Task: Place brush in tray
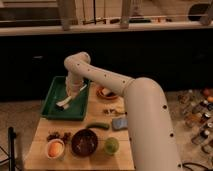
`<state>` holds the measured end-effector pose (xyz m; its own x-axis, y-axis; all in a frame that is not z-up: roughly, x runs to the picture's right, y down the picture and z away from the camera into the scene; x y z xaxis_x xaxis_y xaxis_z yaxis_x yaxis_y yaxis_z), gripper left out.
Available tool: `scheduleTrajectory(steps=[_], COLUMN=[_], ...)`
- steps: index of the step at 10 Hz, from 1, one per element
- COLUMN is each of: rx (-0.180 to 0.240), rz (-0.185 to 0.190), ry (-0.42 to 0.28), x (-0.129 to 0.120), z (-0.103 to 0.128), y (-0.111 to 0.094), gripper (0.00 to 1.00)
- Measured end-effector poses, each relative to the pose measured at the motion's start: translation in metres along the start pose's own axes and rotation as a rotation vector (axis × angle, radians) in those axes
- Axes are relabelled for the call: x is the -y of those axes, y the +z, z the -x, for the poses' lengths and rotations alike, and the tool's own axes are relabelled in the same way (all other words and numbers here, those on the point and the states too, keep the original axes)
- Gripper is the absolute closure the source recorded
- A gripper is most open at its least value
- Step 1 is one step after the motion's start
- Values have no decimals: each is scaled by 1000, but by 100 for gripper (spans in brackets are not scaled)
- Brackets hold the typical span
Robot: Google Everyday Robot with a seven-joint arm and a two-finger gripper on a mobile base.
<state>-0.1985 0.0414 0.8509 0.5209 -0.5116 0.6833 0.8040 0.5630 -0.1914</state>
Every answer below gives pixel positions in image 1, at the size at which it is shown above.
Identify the dark brown bowl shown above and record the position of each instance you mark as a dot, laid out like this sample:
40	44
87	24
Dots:
84	143

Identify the white handled brush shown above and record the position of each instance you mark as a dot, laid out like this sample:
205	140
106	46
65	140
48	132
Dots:
64	104

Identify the green cucumber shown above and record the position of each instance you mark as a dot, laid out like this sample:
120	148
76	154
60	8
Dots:
103	126

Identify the black stand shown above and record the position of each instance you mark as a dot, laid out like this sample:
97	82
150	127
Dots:
11	150

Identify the green plastic tray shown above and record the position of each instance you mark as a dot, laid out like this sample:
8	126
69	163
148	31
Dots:
77	107

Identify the white cup with orange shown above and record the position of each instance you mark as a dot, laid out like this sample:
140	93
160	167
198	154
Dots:
55	149

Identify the orange plate with food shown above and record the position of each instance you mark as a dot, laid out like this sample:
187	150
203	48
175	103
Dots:
106	94

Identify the small dark item pile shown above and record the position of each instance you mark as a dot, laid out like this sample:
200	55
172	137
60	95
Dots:
113	111

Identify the dark dried fruit cluster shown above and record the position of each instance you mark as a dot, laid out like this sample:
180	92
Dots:
56	135

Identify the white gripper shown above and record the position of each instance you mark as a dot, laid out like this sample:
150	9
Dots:
73	89

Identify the spice jar rack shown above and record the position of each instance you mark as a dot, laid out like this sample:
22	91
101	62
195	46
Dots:
198	114

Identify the wooden table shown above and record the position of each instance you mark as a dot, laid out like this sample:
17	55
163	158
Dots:
99	161

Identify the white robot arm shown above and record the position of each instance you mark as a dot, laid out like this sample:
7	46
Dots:
150	128

